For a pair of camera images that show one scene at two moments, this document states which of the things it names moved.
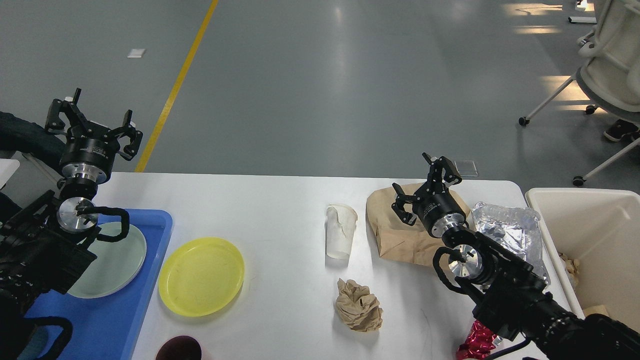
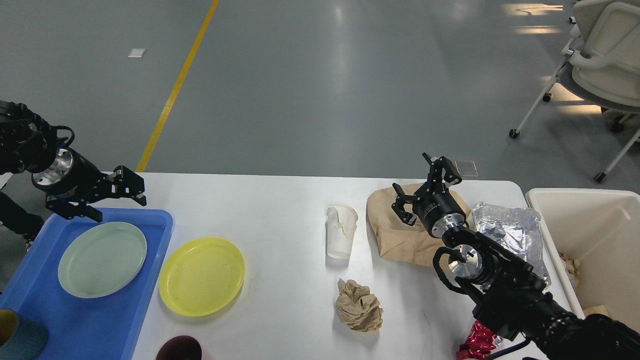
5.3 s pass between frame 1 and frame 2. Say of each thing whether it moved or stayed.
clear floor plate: stayed
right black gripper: stayed
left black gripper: moved
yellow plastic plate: stayed
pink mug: stayed
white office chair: moved
